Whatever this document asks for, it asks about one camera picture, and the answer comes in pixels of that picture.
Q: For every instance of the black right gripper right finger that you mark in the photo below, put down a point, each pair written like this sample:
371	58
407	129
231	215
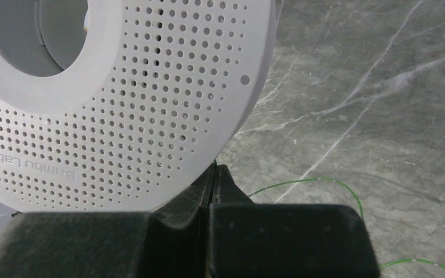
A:
285	240

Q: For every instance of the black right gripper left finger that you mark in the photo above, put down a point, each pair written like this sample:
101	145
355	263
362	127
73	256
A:
167	242

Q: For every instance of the white perforated filament spool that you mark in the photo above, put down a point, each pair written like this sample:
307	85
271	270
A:
122	105

